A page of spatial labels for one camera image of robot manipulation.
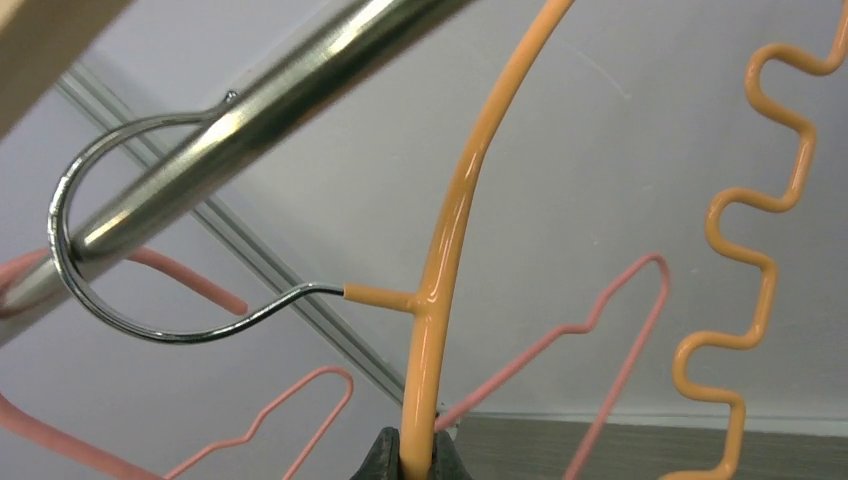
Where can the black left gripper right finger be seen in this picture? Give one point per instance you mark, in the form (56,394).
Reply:
(446,461)

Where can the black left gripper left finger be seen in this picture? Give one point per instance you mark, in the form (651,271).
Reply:
(382,462)

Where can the wooden hanger with metal hook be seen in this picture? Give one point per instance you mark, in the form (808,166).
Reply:
(431,304)

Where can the pink hanger with poppy skirt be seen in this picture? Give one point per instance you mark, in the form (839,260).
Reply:
(596,324)

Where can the metal clothes rail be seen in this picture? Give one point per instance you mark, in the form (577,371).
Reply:
(354,43)

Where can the wooden clothes rack frame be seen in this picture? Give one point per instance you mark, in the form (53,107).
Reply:
(40,40)

